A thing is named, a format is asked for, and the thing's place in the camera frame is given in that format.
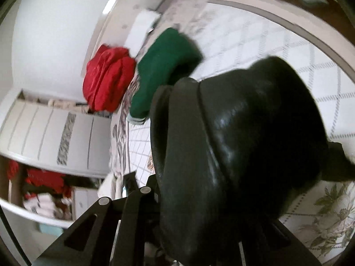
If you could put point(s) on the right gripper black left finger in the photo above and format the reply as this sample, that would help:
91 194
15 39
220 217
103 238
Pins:
110 232

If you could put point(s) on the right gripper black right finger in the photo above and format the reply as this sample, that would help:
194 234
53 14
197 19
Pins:
274 244

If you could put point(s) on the green varsity jacket folded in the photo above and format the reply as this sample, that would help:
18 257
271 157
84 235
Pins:
171 57

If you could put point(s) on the white sliding wardrobe door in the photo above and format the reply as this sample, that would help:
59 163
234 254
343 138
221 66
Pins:
55 139

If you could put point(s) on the floral pink bed cover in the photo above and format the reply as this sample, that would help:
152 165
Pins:
130 149

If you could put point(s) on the red quilted duvet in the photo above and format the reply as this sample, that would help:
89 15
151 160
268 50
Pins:
108 75

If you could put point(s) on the black leather jacket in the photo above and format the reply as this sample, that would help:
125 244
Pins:
231 153

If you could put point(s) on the beige bed headboard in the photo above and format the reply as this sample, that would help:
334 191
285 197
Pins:
114 24

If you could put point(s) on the white pillow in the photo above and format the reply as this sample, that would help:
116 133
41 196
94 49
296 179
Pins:
142 26

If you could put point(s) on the white diamond pattern mat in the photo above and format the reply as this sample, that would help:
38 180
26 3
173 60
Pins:
230 37

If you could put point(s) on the red hanging clothes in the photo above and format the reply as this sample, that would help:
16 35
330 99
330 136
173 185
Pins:
30 181

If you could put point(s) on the white drawer unit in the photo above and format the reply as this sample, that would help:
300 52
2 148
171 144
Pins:
82 200

